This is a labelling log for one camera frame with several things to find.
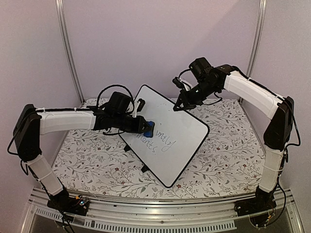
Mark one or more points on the left aluminium frame post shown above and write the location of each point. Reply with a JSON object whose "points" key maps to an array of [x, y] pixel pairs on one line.
{"points": [[68, 51]]}

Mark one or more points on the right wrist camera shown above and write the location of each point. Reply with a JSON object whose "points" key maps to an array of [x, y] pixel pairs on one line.
{"points": [[178, 83]]}

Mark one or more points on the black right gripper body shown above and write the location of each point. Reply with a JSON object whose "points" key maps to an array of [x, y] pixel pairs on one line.
{"points": [[203, 91]]}

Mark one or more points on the blue whiteboard eraser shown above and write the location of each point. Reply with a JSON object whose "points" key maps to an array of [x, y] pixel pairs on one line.
{"points": [[150, 130]]}

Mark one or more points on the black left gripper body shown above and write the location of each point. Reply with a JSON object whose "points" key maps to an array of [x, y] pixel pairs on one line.
{"points": [[121, 124]]}

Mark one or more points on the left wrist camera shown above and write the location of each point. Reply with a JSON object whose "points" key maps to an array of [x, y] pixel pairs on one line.
{"points": [[141, 104]]}

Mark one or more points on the aluminium frame post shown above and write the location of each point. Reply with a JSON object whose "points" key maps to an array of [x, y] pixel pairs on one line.
{"points": [[68, 51], [257, 38]]}

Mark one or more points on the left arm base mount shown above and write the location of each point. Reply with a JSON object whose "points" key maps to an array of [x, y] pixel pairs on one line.
{"points": [[63, 202]]}

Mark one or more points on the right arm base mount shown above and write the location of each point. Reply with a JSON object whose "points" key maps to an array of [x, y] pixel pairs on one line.
{"points": [[262, 201]]}

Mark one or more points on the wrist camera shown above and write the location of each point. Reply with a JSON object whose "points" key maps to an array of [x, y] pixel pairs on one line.
{"points": [[178, 83], [141, 104]]}

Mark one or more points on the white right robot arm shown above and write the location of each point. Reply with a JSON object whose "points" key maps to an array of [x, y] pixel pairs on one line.
{"points": [[279, 110]]}

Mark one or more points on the floral patterned table mat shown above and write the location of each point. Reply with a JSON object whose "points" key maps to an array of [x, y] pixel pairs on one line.
{"points": [[229, 162]]}

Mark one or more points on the right aluminium frame post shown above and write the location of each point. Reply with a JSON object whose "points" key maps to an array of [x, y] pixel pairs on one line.
{"points": [[257, 38]]}

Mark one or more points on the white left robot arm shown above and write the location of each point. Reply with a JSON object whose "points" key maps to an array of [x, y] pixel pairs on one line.
{"points": [[38, 132]]}

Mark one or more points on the white whiteboard black frame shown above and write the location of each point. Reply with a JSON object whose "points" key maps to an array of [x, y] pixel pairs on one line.
{"points": [[176, 138]]}

